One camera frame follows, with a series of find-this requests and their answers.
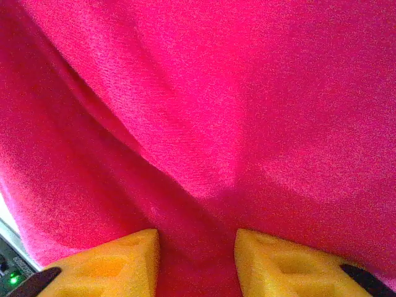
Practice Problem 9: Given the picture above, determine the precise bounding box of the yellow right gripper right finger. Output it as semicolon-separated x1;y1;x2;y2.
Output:
233;228;396;297

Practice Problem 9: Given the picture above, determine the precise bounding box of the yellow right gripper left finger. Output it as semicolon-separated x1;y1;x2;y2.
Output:
23;228;160;297

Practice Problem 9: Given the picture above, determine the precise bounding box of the pink-red t-shirt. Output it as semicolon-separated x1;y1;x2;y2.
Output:
0;0;396;297

